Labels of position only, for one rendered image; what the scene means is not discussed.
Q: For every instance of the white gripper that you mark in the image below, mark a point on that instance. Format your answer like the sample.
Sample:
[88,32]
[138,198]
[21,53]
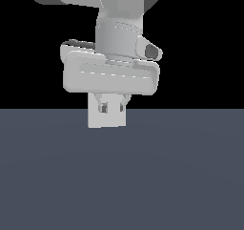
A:
[108,78]

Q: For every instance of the white rectangular block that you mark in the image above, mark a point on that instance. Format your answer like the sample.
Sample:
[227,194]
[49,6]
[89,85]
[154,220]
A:
[106,120]

